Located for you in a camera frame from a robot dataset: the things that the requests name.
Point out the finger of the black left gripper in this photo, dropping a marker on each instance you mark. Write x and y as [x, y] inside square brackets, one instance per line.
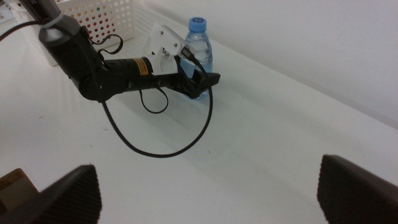
[206, 82]

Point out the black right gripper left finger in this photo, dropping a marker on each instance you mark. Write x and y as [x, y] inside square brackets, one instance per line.
[68, 202]

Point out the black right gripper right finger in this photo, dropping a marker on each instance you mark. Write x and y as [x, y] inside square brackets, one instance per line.
[351, 193]

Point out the clear water bottle blue cap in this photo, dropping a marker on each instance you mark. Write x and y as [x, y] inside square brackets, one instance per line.
[199, 40]

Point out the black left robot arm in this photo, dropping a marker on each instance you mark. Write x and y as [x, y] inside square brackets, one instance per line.
[84, 62]

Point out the brown flat block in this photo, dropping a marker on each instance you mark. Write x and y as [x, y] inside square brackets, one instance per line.
[15, 189]

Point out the white perforated plastic basket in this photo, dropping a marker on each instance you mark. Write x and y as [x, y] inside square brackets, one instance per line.
[102, 15]

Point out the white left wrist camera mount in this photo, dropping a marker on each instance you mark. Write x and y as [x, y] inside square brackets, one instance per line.
[164, 46]

